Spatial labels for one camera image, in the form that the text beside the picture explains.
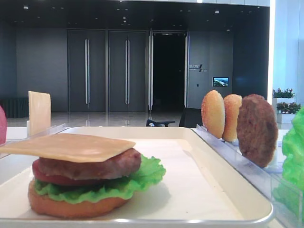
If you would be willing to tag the black office chair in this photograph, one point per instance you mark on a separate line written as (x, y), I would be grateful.
(190, 118)

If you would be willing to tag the double door with handles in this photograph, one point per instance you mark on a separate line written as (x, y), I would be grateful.
(107, 71)

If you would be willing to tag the lettuce leaf in burger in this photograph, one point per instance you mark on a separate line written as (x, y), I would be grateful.
(150, 173)

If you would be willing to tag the flower planter boxes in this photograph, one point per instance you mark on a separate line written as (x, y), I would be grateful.
(285, 105)

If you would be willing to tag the upright green lettuce leaf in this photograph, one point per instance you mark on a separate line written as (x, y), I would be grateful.
(293, 152)

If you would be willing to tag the clear rack right side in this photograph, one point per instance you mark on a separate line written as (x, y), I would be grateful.
(264, 180)

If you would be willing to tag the wall display screen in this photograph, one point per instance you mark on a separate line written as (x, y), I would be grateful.
(220, 82)

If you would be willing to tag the bottom bun in burger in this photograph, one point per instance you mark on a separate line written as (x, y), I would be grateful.
(44, 205)

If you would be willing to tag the tomato slice in burger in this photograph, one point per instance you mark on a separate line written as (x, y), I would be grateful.
(61, 180)

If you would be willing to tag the upright cheese slice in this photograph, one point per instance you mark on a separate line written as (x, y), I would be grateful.
(39, 112)

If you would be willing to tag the upright red tomato slice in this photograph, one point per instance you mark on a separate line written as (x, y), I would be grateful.
(3, 126)

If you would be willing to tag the sesame top bun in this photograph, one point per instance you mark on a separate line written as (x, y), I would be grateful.
(213, 113)

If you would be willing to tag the upright meat patty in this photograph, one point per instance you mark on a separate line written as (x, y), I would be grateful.
(257, 130)

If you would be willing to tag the meat patty in burger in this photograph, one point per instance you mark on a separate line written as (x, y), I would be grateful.
(121, 165)

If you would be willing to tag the white metal tray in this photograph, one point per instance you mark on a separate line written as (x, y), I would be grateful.
(199, 190)

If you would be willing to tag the cheese slice on burger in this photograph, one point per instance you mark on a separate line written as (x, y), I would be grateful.
(70, 147)

